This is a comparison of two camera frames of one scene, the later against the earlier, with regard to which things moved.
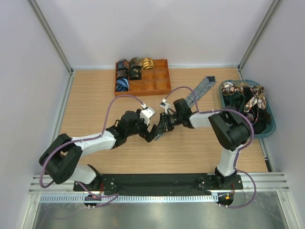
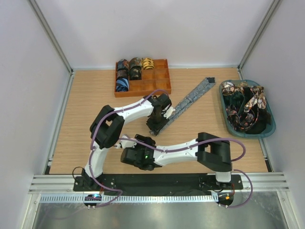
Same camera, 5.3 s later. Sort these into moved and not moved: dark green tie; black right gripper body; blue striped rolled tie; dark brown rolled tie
Moved: black right gripper body
Not moved: blue striped rolled tie; dark green tie; dark brown rolled tie
